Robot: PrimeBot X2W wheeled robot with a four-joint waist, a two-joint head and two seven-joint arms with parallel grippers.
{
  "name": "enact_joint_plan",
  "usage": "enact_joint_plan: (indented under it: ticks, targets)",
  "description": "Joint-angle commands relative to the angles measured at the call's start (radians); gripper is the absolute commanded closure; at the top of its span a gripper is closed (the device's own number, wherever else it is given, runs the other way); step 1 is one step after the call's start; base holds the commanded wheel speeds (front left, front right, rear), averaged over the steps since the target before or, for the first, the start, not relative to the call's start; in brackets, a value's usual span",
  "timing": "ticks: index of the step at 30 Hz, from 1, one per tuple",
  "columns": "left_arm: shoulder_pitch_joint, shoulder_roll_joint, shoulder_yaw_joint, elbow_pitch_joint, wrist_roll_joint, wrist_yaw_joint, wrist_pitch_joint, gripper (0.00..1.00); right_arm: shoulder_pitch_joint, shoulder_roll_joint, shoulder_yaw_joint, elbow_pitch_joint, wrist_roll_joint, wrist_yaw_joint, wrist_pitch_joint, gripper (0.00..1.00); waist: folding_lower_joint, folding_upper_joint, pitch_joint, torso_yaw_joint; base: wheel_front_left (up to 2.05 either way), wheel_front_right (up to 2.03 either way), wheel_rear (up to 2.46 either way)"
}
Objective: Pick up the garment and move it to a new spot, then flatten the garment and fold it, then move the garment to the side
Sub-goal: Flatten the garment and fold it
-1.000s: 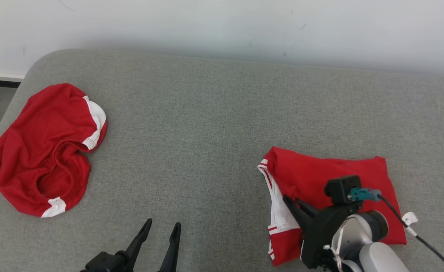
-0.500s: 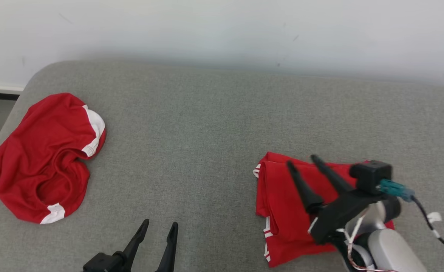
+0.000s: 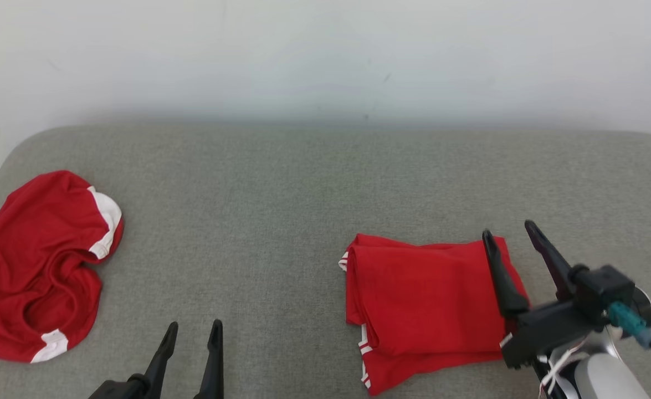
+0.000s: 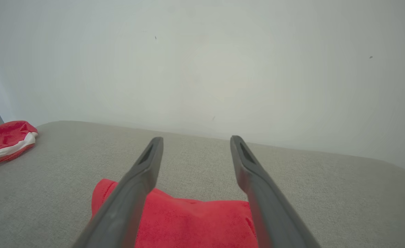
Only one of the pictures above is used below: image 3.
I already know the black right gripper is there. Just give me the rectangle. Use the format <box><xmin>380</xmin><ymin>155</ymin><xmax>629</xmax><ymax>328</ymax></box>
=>
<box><xmin>481</xmin><ymin>220</ymin><xmax>597</xmax><ymax>369</ymax></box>

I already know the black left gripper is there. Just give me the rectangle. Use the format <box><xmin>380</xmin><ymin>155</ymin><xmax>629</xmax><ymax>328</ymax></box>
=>
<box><xmin>88</xmin><ymin>319</ymin><xmax>224</xmax><ymax>399</ymax></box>

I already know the red garment with white stripes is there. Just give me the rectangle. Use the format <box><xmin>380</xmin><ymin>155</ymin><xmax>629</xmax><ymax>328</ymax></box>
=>
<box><xmin>338</xmin><ymin>233</ymin><xmax>530</xmax><ymax>397</ymax></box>

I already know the red garment with white cuffs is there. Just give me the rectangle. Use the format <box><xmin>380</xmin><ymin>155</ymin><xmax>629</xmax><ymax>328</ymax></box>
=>
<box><xmin>0</xmin><ymin>170</ymin><xmax>125</xmax><ymax>364</ymax></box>

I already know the grey fabric mat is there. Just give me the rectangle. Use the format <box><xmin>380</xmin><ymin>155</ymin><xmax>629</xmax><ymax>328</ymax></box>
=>
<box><xmin>0</xmin><ymin>125</ymin><xmax>651</xmax><ymax>399</ymax></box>

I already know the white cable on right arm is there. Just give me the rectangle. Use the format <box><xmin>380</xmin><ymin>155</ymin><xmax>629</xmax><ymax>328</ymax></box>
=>
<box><xmin>537</xmin><ymin>341</ymin><xmax>586</xmax><ymax>397</ymax></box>

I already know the teal plug black cable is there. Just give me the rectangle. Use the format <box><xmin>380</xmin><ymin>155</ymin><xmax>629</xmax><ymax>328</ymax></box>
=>
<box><xmin>608</xmin><ymin>302</ymin><xmax>651</xmax><ymax>387</ymax></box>

